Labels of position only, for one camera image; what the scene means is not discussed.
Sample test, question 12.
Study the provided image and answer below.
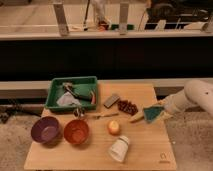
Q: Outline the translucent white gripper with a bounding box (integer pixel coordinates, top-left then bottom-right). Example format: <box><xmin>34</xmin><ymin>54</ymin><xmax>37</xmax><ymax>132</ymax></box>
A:
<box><xmin>157</xmin><ymin>98</ymin><xmax>178</xmax><ymax>121</ymax></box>

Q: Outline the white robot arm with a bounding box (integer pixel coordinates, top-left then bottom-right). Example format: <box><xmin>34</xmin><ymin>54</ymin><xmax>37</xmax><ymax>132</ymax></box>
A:
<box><xmin>158</xmin><ymin>79</ymin><xmax>213</xmax><ymax>120</ymax></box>

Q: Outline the white plastic cup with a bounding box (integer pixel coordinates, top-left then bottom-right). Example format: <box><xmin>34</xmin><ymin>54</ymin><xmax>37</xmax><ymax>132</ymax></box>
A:
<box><xmin>108</xmin><ymin>135</ymin><xmax>130</xmax><ymax>162</ymax></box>

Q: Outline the yellow banana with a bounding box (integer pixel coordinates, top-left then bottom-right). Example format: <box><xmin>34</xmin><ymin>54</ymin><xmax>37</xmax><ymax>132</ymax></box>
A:
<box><xmin>130</xmin><ymin>112</ymin><xmax>144</xmax><ymax>123</ymax></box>

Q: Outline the dark red grapes bunch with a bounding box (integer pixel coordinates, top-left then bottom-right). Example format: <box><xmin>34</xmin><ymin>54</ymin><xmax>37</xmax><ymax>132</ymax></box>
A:
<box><xmin>118</xmin><ymin>100</ymin><xmax>138</xmax><ymax>116</ymax></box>

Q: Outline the wooden board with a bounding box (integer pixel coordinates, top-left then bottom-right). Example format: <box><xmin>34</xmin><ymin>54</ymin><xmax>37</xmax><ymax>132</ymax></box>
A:
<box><xmin>24</xmin><ymin>83</ymin><xmax>177</xmax><ymax>171</ymax></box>

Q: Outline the grey rectangular block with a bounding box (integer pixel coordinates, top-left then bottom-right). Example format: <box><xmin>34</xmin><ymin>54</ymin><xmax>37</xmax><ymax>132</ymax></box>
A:
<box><xmin>103</xmin><ymin>94</ymin><xmax>120</xmax><ymax>108</ymax></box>

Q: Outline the yellow red apple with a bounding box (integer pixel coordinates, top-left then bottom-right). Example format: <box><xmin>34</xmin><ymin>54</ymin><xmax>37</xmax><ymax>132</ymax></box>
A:
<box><xmin>107</xmin><ymin>120</ymin><xmax>120</xmax><ymax>135</ymax></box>

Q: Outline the orange carrot in tray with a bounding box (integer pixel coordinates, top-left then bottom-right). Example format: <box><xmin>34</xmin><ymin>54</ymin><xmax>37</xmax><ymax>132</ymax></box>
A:
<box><xmin>91</xmin><ymin>91</ymin><xmax>96</xmax><ymax>104</ymax></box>

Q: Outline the green cloth in tray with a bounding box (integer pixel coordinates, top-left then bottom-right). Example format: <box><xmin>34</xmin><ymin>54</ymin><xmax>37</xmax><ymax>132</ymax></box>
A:
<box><xmin>73</xmin><ymin>84</ymin><xmax>92</xmax><ymax>101</ymax></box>

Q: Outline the small dark metal object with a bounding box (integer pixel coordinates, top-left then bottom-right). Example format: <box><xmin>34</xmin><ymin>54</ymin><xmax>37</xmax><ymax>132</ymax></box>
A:
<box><xmin>73</xmin><ymin>107</ymin><xmax>85</xmax><ymax>119</ymax></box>

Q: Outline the orange bowl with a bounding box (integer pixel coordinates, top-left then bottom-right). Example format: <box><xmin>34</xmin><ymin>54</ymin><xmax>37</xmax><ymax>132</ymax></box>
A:
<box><xmin>64</xmin><ymin>119</ymin><xmax>89</xmax><ymax>145</ymax></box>

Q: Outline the green plastic tray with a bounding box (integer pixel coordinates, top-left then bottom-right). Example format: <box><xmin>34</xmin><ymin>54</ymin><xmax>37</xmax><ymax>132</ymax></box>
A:
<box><xmin>45</xmin><ymin>76</ymin><xmax>98</xmax><ymax>112</ymax></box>

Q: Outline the metal tool in tray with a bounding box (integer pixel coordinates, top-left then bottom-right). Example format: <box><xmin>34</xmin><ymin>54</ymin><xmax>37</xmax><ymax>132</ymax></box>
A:
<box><xmin>62</xmin><ymin>82</ymin><xmax>74</xmax><ymax>95</ymax></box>

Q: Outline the grey cloth in tray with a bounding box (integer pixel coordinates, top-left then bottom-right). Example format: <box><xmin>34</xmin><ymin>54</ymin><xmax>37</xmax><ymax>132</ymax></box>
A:
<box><xmin>57</xmin><ymin>92</ymin><xmax>80</xmax><ymax>106</ymax></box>

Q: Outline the purple bowl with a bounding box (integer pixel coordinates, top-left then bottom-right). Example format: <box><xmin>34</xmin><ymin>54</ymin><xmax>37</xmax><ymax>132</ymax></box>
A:
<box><xmin>31</xmin><ymin>116</ymin><xmax>62</xmax><ymax>144</ymax></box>

